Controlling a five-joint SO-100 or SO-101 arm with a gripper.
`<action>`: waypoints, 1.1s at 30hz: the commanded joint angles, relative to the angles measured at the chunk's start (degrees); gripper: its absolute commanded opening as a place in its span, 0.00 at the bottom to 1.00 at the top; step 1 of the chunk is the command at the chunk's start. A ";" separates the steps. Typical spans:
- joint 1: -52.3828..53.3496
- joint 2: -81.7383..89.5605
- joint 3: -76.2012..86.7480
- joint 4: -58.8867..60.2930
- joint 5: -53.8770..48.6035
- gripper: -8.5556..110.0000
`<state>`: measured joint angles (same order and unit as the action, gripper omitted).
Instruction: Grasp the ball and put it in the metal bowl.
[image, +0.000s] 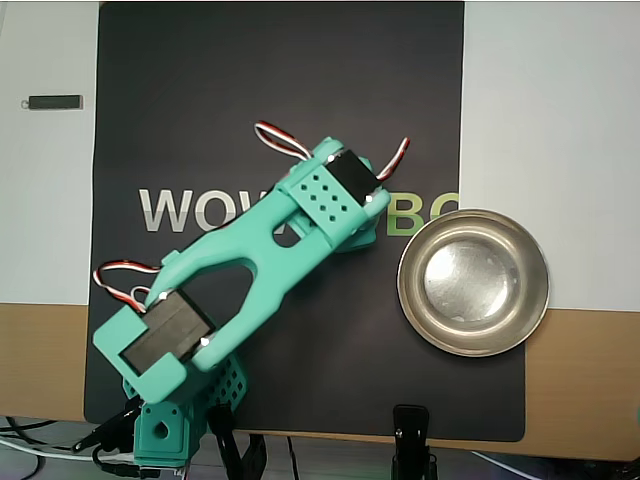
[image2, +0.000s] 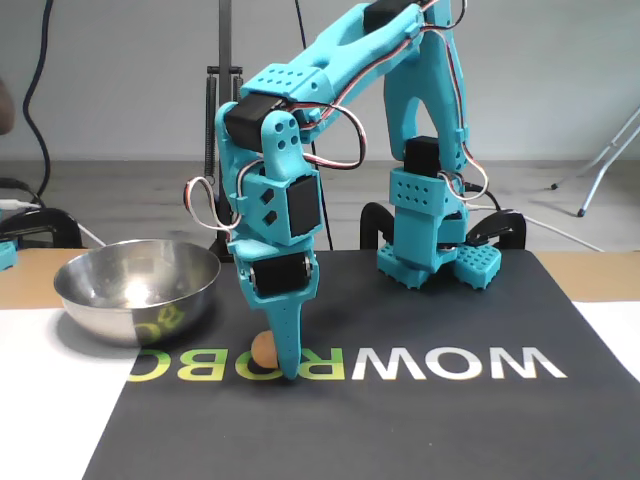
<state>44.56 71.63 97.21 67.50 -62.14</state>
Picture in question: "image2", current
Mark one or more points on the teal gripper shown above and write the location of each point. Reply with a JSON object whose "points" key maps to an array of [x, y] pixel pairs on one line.
{"points": [[280, 276]]}

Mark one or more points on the tan cork ball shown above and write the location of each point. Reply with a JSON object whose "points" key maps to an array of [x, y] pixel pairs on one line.
{"points": [[261, 350]]}

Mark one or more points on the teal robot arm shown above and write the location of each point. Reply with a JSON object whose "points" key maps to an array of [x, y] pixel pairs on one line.
{"points": [[350, 45]]}

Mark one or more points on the metal bowl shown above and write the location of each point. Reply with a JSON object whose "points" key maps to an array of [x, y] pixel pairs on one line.
{"points": [[135, 300]]}

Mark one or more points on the black printed mat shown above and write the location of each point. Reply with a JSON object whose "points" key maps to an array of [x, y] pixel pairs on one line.
{"points": [[350, 440]]}

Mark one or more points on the black table clamp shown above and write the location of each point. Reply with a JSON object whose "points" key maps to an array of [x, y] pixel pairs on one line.
{"points": [[55, 220], [372, 220], [510, 225]]}

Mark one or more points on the black coil spring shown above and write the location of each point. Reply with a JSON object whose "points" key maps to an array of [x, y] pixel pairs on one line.
{"points": [[210, 125], [237, 85]]}

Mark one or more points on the white metal stand legs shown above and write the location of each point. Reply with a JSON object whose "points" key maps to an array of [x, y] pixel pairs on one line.
{"points": [[592, 187]]}

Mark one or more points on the black camera stand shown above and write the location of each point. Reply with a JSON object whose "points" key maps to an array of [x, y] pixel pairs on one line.
{"points": [[225, 40]]}

